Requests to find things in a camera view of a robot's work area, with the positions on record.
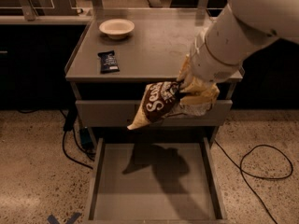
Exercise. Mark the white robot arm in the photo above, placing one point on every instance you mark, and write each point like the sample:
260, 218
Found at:
259, 36

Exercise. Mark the dark blue snack bar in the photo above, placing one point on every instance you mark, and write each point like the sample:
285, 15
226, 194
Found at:
108, 62

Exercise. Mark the blue tape cross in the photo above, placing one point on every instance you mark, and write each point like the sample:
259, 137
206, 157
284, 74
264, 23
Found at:
52, 219

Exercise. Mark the blue power adapter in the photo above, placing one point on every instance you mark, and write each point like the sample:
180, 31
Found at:
85, 139

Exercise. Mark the white paper bowl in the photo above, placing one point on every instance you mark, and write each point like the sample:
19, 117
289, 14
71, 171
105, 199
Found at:
117, 29

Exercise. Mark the brown chip bag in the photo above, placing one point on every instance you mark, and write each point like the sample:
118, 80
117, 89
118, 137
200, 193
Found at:
162, 100

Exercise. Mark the closed top drawer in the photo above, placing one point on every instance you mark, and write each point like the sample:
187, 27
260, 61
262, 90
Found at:
120, 113

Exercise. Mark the grey drawer cabinet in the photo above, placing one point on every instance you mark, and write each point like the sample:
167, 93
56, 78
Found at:
152, 52

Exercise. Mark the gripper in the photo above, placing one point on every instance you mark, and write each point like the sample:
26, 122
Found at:
209, 63

